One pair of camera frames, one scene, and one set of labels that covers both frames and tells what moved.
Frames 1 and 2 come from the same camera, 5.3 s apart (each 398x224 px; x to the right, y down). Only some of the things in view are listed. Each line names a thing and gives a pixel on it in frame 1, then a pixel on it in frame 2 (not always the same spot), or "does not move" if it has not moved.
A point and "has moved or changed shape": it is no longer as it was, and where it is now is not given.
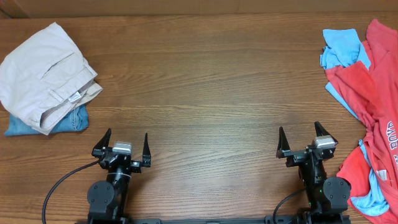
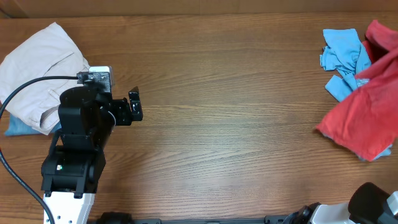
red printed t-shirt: x=373 y=93 has moved or changed shape
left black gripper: x=136 y=167 to x=124 y=117
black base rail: x=270 y=219 does not move
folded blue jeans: x=79 y=120 does not move
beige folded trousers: x=45 y=78 does not move
